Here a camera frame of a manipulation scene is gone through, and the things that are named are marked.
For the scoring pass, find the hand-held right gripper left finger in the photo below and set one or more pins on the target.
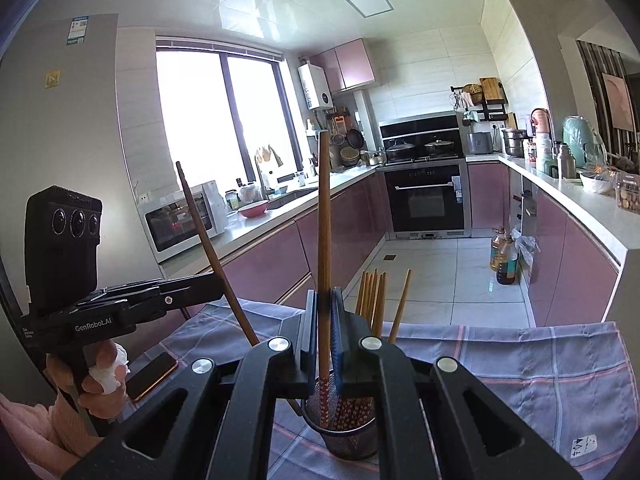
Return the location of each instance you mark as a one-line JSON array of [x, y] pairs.
[[312, 332]]

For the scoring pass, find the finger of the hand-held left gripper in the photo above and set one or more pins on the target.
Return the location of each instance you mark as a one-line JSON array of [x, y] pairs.
[[190, 300], [150, 287]]

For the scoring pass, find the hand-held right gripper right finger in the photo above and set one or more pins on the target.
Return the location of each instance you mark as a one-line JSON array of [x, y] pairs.
[[338, 332]]

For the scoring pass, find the bundle of wooden chopsticks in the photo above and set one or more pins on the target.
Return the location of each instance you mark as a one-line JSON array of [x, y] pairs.
[[372, 300]]

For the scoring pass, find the wooden chopstick red patterned end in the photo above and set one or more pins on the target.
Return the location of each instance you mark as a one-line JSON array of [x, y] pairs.
[[324, 235], [210, 240]]

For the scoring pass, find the black mesh cup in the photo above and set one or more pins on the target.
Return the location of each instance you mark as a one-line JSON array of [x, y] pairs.
[[350, 445]]

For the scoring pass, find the person's left forearm pink sleeve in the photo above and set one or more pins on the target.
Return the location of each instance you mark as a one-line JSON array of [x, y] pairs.
[[30, 435]]

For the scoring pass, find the person's left hand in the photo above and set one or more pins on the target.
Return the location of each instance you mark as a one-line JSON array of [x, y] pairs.
[[105, 402]]

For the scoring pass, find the white countertop oven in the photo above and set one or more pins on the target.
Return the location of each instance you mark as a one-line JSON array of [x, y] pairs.
[[175, 225]]

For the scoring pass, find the black smartphone orange edge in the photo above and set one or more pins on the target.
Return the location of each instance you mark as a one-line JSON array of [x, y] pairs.
[[150, 377]]

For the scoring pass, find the white tissue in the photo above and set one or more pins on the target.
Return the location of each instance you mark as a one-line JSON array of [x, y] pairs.
[[107, 377]]

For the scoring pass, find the pink cabinet counter with sink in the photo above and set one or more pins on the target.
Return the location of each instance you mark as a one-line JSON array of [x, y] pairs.
[[300, 230]]

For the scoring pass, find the red bowl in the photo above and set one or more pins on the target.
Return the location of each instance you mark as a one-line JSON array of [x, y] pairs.
[[253, 208]]

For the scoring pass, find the grey refrigerator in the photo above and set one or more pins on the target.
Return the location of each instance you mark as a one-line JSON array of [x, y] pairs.
[[75, 135]]

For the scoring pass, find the steel sink faucet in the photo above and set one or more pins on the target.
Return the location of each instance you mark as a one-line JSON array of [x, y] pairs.
[[260, 175]]

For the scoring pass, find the black built-in oven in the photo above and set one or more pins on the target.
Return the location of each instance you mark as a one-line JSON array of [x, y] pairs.
[[425, 200]]

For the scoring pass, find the grey plaid tablecloth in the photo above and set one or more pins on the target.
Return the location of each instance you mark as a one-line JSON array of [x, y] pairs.
[[500, 360]]

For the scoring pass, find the yellow oil bottle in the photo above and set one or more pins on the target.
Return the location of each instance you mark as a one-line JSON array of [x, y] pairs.
[[497, 255]]

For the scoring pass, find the oil bottles on floor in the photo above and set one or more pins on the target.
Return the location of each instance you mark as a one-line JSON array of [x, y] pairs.
[[507, 265]]

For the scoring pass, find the kitchen window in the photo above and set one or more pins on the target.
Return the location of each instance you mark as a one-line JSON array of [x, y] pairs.
[[200, 110]]

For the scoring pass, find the black wok with lid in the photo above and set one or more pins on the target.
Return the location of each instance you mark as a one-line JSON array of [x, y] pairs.
[[400, 149]]

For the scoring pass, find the clear plastic bag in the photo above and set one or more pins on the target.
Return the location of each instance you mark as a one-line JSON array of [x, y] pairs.
[[526, 250]]

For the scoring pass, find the dark pot with glass lid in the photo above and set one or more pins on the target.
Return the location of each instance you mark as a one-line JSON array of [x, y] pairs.
[[440, 146]]

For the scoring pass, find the black range hood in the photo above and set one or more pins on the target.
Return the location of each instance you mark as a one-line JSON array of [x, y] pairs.
[[420, 130]]

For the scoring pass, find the long pink cabinet counter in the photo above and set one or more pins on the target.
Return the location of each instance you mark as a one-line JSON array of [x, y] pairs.
[[560, 240]]

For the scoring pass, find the white water heater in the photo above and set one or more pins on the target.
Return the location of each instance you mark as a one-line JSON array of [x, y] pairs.
[[315, 85]]

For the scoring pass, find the steel stockpot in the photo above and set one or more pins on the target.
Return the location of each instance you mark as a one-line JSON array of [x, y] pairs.
[[514, 142]]

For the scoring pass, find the steel thermos bottle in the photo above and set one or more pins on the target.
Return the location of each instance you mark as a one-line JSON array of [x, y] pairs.
[[566, 162]]

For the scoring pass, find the wooden cutting board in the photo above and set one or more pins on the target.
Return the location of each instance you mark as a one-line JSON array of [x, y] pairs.
[[490, 88]]

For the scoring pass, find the pink kettle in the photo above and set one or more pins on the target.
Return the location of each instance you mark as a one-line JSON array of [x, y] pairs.
[[541, 125]]

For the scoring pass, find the white bowl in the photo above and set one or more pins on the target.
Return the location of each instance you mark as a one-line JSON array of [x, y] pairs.
[[596, 183]]

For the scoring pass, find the green countertop appliance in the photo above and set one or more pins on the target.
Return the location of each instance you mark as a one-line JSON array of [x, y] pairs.
[[582, 140]]

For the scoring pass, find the clear plastic food container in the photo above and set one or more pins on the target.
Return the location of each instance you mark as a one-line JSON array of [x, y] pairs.
[[629, 192]]

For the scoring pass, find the black wall rack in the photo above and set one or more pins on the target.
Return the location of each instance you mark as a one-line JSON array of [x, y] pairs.
[[480, 107]]

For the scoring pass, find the pink wall cabinet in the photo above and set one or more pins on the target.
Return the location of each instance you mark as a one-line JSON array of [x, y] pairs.
[[350, 62]]

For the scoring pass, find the framed wall picture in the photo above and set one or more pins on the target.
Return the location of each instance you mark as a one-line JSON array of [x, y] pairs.
[[619, 102]]

